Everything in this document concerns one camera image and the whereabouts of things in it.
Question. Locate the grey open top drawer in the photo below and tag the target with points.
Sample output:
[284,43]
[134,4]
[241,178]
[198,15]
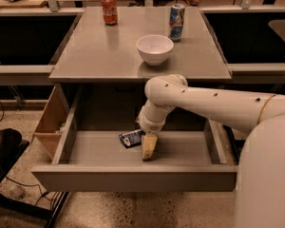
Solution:
[189,155]

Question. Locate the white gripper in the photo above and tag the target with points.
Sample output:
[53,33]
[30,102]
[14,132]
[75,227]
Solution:
[150,124]

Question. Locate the black equipment base left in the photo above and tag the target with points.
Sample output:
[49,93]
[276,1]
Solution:
[12,146]

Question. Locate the blue energy drink can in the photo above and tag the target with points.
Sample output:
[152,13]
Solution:
[176,21]

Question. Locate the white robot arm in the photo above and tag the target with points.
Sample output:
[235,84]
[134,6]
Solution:
[260,188]

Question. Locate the wooden side box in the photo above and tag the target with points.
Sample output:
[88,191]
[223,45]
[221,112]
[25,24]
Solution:
[48,130]

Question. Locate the red cola can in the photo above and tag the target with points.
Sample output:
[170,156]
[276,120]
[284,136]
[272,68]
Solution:
[110,13]

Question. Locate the white bowl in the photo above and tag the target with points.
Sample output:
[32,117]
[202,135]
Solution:
[154,49]

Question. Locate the blueberry rxbar dark wrapper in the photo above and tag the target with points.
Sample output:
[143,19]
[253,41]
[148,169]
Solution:
[132,138]

